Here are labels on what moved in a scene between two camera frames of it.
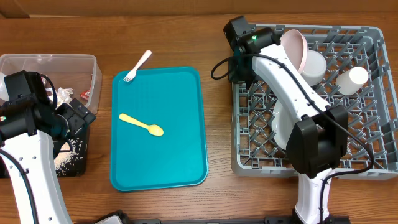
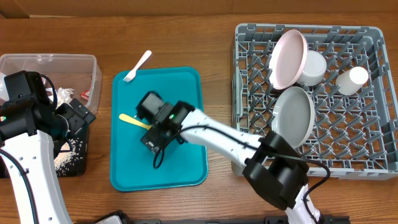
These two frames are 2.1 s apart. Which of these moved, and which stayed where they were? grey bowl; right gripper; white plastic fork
Moved: right gripper
Stayed: white plastic fork; grey bowl
